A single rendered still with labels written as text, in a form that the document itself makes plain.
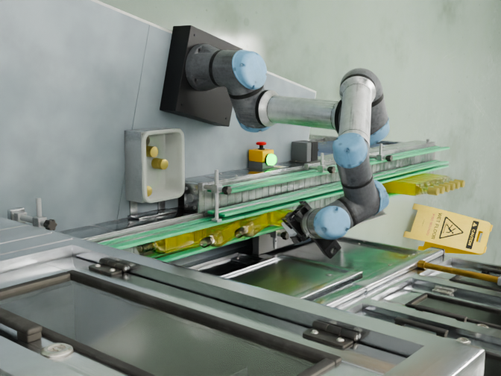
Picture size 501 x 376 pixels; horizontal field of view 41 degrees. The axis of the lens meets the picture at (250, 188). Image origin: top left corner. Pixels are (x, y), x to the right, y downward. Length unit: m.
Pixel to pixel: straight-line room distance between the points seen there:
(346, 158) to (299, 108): 0.55
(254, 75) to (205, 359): 1.41
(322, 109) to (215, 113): 0.46
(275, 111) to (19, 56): 0.76
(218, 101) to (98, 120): 0.46
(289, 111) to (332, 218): 0.59
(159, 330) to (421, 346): 0.31
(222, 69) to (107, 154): 0.44
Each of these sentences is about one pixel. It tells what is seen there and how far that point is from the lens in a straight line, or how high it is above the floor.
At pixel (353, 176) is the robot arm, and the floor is 1.60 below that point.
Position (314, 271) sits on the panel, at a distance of 2.21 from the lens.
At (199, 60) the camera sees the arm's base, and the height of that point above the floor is 0.88.
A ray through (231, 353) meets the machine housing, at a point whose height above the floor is 1.90.
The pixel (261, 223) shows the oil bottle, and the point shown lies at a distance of 2.29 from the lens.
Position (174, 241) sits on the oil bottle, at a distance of 2.04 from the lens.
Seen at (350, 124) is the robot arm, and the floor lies 1.54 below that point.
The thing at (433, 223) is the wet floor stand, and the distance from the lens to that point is 5.48.
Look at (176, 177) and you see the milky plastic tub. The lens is 2.18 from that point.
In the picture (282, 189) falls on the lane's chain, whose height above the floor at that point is 0.88.
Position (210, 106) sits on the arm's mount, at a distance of 2.26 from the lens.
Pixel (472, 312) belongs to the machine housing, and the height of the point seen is 1.69.
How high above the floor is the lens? 2.37
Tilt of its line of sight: 39 degrees down
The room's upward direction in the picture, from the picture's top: 99 degrees clockwise
